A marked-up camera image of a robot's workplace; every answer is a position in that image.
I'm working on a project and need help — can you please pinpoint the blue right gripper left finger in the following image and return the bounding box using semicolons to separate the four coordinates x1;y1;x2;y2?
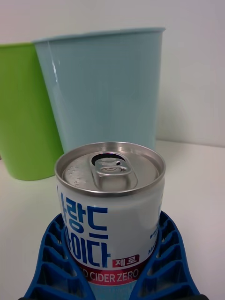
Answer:
20;212;95;300

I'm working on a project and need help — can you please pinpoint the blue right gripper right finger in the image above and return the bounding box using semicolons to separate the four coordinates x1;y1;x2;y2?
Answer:
129;209;210;300

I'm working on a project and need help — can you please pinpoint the white and blue drink can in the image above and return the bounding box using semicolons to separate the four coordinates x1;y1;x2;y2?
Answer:
54;141;167;300

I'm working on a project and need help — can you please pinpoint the green plastic bin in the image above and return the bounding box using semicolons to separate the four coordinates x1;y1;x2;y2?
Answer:
0;42;64;181

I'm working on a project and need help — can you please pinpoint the pale blue plastic bin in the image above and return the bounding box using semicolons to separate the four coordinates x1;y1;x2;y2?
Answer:
32;27;166;157

